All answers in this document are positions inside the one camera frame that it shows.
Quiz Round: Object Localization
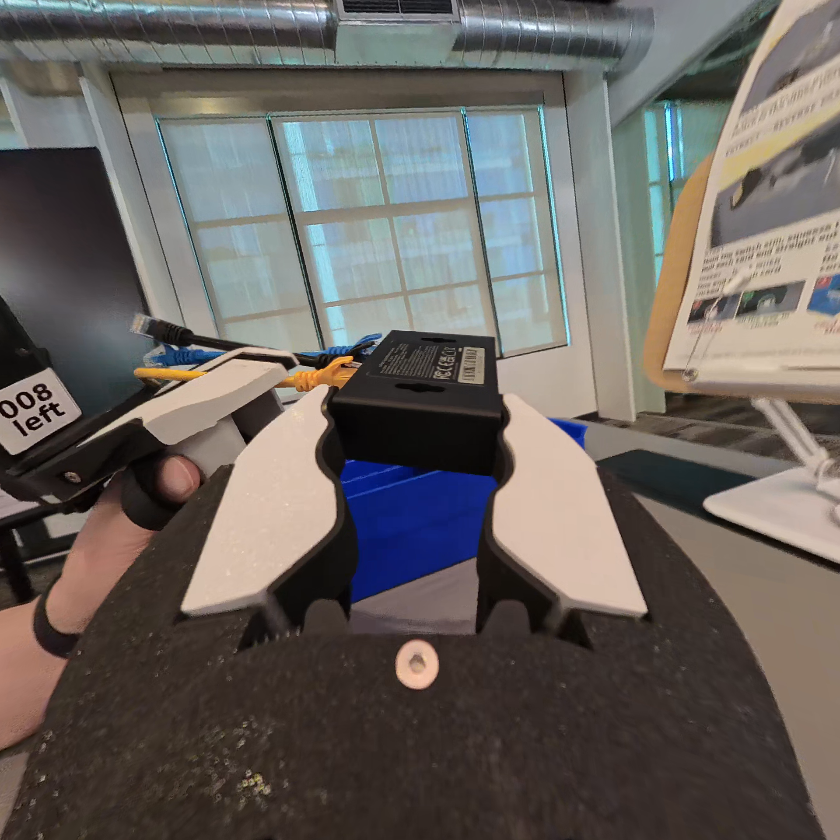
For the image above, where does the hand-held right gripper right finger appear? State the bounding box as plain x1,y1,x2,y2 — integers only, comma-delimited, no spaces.
476,392,649,637

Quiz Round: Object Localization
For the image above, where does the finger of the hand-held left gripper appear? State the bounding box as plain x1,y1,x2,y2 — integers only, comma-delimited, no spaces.
129,355,300,484

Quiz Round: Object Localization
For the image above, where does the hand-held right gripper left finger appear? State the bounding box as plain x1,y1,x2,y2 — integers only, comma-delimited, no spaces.
180,384,358,631

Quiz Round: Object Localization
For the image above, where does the yellow ethernet cable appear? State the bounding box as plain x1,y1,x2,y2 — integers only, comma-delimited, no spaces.
134,357,362,395

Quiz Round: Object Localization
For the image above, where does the blue ethernet cable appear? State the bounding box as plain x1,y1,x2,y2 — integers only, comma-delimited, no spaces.
142,336,384,371

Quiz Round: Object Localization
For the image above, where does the black ethernet cable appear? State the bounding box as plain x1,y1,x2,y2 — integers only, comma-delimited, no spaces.
129,313,355,364

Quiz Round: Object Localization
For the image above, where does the blue plastic bin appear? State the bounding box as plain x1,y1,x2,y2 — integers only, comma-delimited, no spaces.
339,418,589,605

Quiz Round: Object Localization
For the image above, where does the black network switch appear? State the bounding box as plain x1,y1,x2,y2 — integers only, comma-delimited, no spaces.
329,331,510,476

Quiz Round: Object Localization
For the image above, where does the person's left hand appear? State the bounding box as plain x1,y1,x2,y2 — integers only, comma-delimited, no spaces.
37,453,221,637

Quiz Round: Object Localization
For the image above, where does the dark rectangular table panel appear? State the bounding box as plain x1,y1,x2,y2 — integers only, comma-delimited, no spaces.
598,449,736,519

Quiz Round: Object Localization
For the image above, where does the black wristband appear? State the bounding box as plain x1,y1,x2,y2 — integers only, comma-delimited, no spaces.
33,588,82,660

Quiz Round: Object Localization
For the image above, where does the white stand base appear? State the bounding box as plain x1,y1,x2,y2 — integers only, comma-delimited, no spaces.
703,466,840,565

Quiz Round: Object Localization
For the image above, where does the printed instruction poster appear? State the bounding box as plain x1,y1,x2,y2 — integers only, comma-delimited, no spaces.
666,0,840,375

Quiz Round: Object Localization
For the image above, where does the large dark wall screen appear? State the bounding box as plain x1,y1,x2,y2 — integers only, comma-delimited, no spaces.
0,147,152,421

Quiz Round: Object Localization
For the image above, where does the silver ventilation duct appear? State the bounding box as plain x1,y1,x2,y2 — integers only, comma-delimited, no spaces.
0,0,655,73

